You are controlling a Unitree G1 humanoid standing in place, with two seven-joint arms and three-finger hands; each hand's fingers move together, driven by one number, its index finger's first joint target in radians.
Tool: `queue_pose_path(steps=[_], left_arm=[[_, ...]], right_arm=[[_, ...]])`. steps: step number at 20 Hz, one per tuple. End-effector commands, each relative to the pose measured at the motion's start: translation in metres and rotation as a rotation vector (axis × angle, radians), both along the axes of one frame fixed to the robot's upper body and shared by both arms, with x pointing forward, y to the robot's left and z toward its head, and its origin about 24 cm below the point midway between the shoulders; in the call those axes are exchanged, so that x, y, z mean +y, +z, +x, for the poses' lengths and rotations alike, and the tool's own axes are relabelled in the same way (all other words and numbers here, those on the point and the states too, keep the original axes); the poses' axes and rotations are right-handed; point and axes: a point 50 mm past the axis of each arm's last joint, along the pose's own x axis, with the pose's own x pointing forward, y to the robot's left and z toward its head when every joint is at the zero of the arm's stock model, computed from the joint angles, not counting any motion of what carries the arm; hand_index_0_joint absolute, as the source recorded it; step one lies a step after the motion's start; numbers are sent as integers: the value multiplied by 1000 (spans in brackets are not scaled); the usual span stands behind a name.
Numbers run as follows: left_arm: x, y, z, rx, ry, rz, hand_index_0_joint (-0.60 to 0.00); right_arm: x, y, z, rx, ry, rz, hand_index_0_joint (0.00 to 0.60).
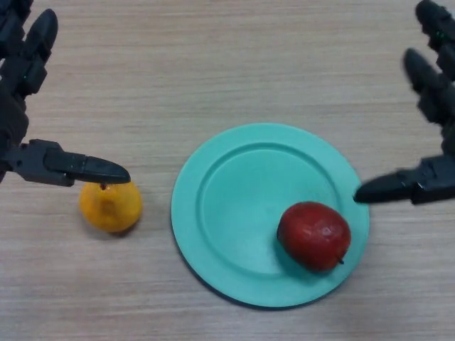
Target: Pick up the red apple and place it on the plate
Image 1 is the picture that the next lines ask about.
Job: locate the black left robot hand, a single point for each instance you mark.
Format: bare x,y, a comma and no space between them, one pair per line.
14,106

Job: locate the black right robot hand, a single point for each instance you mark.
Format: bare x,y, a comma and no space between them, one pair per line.
444,177

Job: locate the red apple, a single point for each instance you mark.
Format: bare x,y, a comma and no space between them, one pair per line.
313,234

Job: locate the green round plate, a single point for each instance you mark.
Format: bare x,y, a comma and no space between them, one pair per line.
231,213

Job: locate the yellow orange pear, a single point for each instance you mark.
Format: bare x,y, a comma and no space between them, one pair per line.
110,213

